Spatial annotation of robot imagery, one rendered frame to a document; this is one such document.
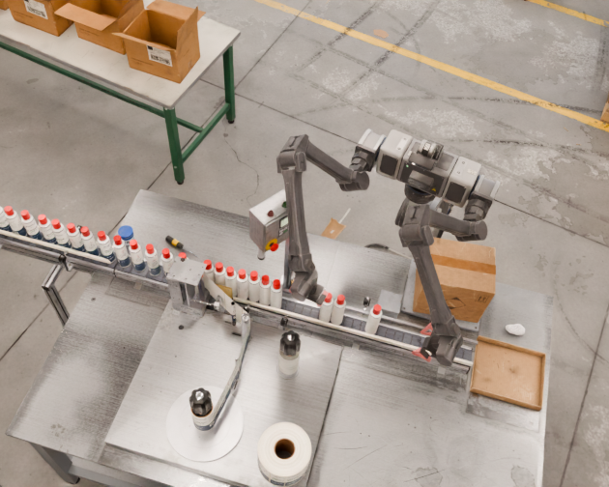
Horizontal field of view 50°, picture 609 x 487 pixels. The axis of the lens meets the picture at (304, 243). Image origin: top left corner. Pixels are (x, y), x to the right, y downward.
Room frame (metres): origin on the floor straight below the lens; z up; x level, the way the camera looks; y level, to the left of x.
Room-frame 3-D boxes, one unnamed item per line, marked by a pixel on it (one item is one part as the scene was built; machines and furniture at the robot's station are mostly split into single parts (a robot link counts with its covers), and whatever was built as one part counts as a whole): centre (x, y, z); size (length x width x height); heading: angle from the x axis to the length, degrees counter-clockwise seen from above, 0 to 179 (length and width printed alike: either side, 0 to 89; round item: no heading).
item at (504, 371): (1.22, -0.94, 0.85); 0.30 x 0.26 x 0.04; 79
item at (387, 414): (1.19, -0.05, 0.82); 2.10 x 1.31 x 0.02; 79
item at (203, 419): (0.84, 0.32, 1.04); 0.09 x 0.09 x 0.29
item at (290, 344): (1.11, 0.01, 1.03); 0.09 x 0.09 x 0.30
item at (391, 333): (1.40, 0.04, 0.86); 1.65 x 0.08 x 0.04; 79
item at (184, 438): (0.84, 0.32, 0.89); 0.31 x 0.31 x 0.01
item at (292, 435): (0.73, -0.01, 0.95); 0.20 x 0.20 x 0.14
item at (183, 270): (1.38, 0.47, 1.14); 0.14 x 0.11 x 0.01; 79
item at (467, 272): (1.57, -0.68, 0.99); 0.30 x 0.24 x 0.27; 85
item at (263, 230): (1.50, 0.13, 1.38); 0.17 x 0.10 x 0.19; 134
